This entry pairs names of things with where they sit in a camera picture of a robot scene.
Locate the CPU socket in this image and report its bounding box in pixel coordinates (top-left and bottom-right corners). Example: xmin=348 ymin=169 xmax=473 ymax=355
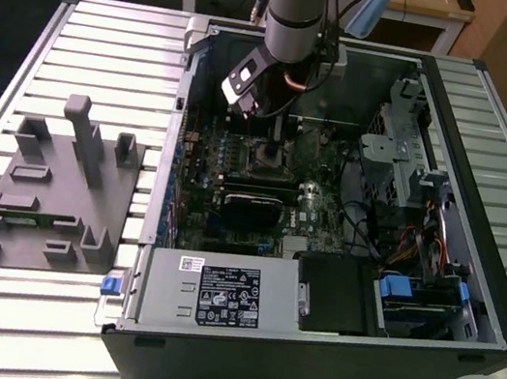
xmin=244 ymin=134 xmax=302 ymax=179

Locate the black graphics card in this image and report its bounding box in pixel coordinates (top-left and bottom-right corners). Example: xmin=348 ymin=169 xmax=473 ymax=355
xmin=219 ymin=188 xmax=286 ymax=235

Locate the silver drive cage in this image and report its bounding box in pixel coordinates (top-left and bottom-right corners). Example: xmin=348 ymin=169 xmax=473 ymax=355
xmin=347 ymin=70 xmax=472 ymax=219

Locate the green motherboard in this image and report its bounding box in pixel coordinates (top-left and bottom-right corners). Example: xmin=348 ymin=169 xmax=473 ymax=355
xmin=159 ymin=103 xmax=372 ymax=280

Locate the silver chipset heatsink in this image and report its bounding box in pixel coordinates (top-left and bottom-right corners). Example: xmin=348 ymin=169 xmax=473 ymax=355
xmin=281 ymin=234 xmax=313 ymax=259

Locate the silver power supply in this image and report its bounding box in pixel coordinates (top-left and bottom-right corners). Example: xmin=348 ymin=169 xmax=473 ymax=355
xmin=130 ymin=241 xmax=316 ymax=359

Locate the blue disk carrier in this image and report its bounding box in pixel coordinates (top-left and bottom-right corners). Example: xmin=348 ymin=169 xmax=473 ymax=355
xmin=373 ymin=270 xmax=416 ymax=316

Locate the grey parts rack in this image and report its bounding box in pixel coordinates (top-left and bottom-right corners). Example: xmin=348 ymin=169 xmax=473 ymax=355
xmin=0 ymin=79 xmax=156 ymax=295

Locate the blue case latch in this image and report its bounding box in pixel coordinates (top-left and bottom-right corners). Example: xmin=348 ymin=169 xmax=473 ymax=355
xmin=100 ymin=273 xmax=129 ymax=300

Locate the green RAM stick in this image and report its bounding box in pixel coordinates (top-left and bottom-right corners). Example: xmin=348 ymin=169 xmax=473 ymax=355
xmin=0 ymin=207 xmax=58 ymax=232

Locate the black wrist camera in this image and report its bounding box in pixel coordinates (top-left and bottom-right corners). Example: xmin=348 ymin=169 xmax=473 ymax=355
xmin=218 ymin=39 xmax=274 ymax=109

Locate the coloured wire bundle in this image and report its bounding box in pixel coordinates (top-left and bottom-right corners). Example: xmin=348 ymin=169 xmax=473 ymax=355
xmin=392 ymin=195 xmax=458 ymax=274

